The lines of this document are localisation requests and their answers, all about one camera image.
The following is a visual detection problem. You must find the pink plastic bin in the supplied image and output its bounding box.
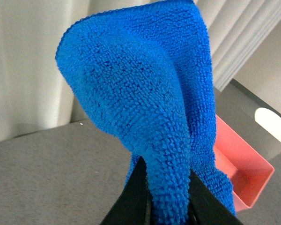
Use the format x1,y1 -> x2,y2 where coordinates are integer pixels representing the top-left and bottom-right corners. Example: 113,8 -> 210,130
214,116 -> 275,212

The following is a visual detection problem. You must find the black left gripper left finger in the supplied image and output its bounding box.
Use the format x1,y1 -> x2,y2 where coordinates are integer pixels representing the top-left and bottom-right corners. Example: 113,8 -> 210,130
101,157 -> 152,225

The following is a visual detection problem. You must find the white rounded object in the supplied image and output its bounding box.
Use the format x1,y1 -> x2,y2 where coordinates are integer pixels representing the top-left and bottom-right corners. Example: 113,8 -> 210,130
254,107 -> 281,142

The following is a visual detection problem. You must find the white pleated curtain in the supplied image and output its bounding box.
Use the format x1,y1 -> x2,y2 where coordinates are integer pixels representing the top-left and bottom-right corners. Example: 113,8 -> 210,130
0,0 -> 281,141

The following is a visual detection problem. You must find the blue microfiber cloth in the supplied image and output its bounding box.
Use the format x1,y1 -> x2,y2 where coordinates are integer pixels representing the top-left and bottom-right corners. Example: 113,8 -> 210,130
55,0 -> 236,225

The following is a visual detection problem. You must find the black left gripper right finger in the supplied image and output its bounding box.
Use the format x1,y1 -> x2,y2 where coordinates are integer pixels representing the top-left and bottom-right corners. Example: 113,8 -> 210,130
188,171 -> 242,225

